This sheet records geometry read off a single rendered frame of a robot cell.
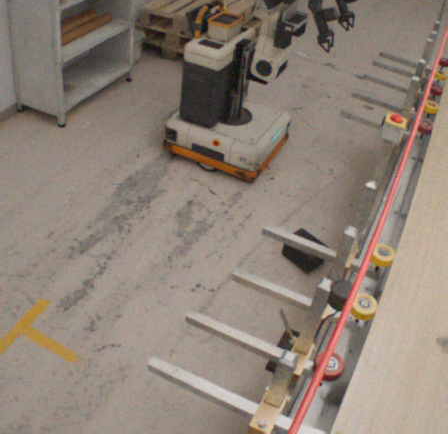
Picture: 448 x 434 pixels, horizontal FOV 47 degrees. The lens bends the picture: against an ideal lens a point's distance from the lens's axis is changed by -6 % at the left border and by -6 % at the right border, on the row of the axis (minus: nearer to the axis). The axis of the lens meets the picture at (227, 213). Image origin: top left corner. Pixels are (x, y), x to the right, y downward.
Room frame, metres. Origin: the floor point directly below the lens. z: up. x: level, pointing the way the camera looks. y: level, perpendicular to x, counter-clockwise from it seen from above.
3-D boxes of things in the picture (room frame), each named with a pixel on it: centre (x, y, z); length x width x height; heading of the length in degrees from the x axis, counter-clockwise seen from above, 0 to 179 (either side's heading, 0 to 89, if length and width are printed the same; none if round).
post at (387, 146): (1.60, -0.52, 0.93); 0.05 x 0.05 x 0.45; 70
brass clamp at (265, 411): (0.63, -0.16, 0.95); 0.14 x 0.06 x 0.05; 160
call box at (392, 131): (1.60, -0.52, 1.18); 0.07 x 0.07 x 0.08; 70
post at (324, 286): (0.89, -0.25, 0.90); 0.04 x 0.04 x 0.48; 70
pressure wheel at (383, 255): (1.28, -0.52, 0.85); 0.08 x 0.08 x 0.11
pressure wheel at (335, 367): (0.82, -0.32, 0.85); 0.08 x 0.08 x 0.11
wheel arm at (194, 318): (0.89, -0.13, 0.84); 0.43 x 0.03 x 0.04; 70
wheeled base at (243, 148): (3.10, 0.07, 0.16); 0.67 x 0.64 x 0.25; 70
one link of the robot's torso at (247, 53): (3.10, -0.11, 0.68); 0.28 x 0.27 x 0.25; 160
